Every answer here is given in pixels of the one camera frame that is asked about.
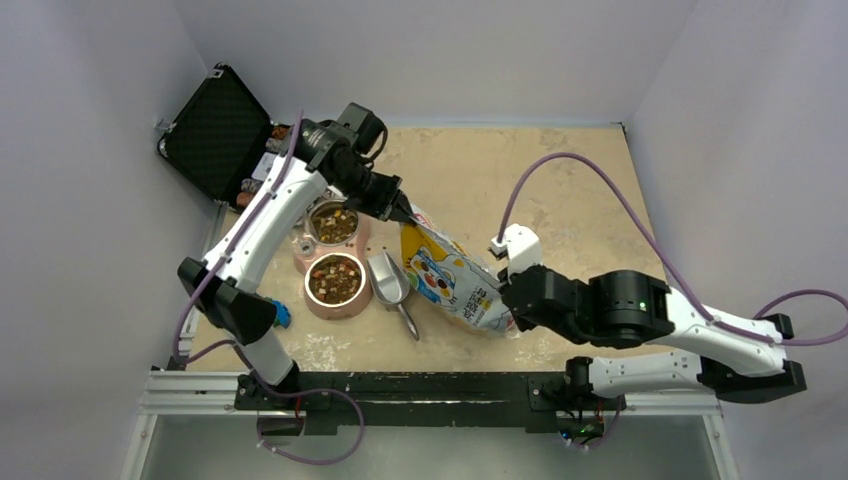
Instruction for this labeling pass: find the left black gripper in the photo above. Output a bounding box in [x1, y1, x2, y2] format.
[330, 160, 416, 222]

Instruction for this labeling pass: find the metal food scoop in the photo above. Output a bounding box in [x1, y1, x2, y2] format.
[366, 251, 421, 341]

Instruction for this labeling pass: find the pet food bag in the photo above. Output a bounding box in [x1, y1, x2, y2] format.
[400, 206, 517, 336]

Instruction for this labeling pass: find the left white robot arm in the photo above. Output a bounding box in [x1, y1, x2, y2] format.
[178, 103, 414, 409]

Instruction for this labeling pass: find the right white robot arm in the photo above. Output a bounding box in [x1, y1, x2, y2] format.
[497, 265, 807, 408]

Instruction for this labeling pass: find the pink double pet bowl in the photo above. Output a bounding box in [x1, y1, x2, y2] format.
[293, 200, 373, 320]

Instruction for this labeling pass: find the clear water bottle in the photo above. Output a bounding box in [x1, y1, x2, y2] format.
[294, 237, 316, 260]

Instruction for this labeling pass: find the green blue toy block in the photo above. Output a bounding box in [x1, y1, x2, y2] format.
[272, 300, 291, 329]

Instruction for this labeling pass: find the black poker chip case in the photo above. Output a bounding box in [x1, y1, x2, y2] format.
[156, 62, 290, 211]

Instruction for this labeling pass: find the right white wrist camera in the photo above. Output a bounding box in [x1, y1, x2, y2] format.
[489, 223, 543, 277]

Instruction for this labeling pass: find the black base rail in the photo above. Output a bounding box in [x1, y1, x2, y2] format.
[234, 372, 626, 435]

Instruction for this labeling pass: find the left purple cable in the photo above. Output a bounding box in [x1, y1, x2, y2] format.
[172, 109, 367, 466]

